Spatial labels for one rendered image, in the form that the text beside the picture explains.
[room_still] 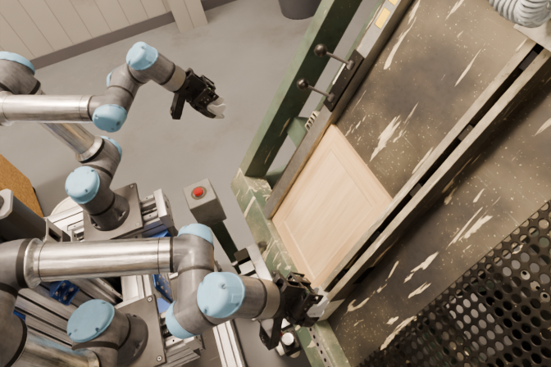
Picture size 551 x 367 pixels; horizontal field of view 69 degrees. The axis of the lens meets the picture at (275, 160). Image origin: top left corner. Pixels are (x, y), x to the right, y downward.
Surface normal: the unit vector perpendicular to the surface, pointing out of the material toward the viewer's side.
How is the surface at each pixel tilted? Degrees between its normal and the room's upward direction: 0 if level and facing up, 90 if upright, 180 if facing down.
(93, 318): 7
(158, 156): 0
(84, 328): 7
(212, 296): 33
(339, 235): 54
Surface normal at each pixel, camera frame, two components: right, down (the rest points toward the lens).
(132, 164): -0.16, -0.61
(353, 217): -0.82, -0.03
